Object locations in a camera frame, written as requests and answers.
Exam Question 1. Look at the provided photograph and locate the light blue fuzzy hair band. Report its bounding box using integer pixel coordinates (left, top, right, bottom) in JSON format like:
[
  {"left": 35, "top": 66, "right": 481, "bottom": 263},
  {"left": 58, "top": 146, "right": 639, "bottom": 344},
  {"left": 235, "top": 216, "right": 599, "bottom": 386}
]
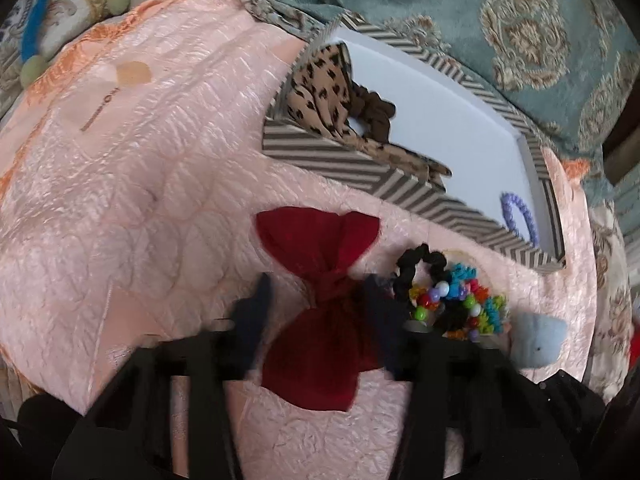
[{"left": 510, "top": 311, "right": 567, "bottom": 370}]

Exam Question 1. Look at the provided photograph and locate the rainbow crystal bead bracelet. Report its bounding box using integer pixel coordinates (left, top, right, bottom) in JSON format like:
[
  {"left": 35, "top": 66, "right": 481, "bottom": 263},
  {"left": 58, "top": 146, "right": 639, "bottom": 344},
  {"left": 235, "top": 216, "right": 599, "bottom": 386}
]
[{"left": 444, "top": 326, "right": 482, "bottom": 344}]

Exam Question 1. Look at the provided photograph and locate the colourful flower bead bracelet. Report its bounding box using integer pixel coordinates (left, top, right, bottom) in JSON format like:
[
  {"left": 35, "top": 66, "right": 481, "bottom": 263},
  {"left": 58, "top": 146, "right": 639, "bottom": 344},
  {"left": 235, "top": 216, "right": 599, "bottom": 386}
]
[{"left": 447, "top": 261, "right": 509, "bottom": 336}]

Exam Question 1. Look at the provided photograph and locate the multicolour round bead bracelet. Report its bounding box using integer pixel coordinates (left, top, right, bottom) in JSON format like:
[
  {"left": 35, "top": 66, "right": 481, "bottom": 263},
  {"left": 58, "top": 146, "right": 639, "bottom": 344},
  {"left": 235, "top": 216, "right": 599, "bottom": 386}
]
[{"left": 406, "top": 278, "right": 484, "bottom": 336}]

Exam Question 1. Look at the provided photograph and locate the black scrunchie hair tie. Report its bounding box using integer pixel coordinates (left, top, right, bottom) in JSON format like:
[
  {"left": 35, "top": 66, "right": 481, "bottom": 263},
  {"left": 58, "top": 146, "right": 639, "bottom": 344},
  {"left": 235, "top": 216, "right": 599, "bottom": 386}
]
[{"left": 391, "top": 242, "right": 471, "bottom": 338}]

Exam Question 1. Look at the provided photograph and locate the red velvet bow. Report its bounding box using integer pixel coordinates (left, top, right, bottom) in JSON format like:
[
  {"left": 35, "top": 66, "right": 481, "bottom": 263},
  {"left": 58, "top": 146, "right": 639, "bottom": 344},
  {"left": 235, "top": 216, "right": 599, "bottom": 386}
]
[{"left": 255, "top": 207, "right": 381, "bottom": 412}]

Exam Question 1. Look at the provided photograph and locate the purple bead bracelet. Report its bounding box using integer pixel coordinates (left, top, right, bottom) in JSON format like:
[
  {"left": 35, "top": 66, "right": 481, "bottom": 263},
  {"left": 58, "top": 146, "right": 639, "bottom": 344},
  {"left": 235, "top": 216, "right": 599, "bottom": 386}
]
[{"left": 499, "top": 190, "right": 542, "bottom": 248}]

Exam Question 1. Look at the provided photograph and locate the leopard print hair bow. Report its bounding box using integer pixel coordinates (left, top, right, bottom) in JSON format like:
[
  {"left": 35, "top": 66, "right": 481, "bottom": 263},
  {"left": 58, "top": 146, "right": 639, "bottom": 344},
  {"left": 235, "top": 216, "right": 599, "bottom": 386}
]
[{"left": 286, "top": 42, "right": 452, "bottom": 192}]

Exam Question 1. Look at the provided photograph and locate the floral cream bedsheet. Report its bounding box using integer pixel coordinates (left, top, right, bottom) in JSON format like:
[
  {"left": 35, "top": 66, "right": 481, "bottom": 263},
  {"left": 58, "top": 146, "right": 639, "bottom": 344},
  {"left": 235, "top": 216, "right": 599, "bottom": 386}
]
[{"left": 585, "top": 200, "right": 634, "bottom": 402}]

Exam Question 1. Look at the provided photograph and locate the pink quilted bedspread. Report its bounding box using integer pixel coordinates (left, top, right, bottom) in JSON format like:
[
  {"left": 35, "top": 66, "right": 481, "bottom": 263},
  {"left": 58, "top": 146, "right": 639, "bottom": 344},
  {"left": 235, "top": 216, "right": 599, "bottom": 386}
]
[{"left": 1, "top": 0, "right": 597, "bottom": 479}]

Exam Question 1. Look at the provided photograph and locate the striped white tray box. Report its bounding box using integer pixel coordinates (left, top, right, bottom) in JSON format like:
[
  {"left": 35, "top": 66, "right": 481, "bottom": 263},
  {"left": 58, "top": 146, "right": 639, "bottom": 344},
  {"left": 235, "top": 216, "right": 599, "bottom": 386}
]
[{"left": 262, "top": 13, "right": 565, "bottom": 274}]

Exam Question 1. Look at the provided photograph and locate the teal damask blanket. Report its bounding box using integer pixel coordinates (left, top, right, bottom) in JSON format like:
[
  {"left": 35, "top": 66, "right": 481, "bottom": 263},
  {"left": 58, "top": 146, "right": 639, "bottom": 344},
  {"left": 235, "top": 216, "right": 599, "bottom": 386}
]
[{"left": 244, "top": 0, "right": 639, "bottom": 205}]

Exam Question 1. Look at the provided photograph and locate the green blue plush toy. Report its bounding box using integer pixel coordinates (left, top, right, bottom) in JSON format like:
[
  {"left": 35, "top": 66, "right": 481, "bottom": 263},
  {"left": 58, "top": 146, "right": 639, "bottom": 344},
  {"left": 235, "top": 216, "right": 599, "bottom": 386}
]
[{"left": 20, "top": 0, "right": 130, "bottom": 89}]

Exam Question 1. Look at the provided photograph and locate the embroidered cream pillow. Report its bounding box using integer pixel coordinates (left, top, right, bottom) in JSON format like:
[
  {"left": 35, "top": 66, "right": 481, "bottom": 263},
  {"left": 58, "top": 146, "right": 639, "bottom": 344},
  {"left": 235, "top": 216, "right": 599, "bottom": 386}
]
[{"left": 1, "top": 0, "right": 106, "bottom": 113}]

